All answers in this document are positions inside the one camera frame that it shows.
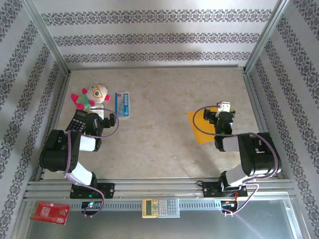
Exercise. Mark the orange paper sheet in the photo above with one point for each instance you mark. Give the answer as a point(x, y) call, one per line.
point(204, 125)

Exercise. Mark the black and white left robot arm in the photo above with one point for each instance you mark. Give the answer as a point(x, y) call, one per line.
point(57, 149)

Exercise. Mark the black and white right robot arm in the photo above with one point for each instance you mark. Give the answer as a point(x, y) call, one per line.
point(259, 154)

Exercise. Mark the black desk calculator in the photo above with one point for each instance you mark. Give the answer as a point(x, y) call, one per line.
point(76, 122)

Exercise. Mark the blue white packet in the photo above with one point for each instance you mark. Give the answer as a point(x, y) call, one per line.
point(122, 104)

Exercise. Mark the white pink plush toy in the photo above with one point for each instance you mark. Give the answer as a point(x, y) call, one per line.
point(97, 93)

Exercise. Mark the small controller board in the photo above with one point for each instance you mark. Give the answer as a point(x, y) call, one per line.
point(228, 204)
point(91, 204)

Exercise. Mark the red card box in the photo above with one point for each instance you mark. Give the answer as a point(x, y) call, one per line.
point(48, 212)

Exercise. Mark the beige scientific calculator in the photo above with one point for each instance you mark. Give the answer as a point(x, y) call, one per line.
point(159, 207)

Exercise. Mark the grey metal panel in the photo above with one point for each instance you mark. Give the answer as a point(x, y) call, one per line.
point(199, 226)

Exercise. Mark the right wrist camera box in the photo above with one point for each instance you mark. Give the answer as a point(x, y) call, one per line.
point(224, 106)

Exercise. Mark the aluminium side rail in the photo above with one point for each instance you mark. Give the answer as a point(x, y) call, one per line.
point(53, 124)
point(259, 109)

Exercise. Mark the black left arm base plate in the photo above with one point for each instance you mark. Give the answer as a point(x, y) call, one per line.
point(108, 190)

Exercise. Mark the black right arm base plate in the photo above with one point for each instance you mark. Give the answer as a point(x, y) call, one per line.
point(209, 190)

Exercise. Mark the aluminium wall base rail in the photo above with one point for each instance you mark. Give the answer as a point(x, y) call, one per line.
point(154, 67)

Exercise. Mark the aluminium mounting rail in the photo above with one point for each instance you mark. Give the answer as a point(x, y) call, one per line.
point(154, 188)

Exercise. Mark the aluminium frame post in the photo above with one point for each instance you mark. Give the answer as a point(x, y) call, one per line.
point(266, 37)
point(48, 37)

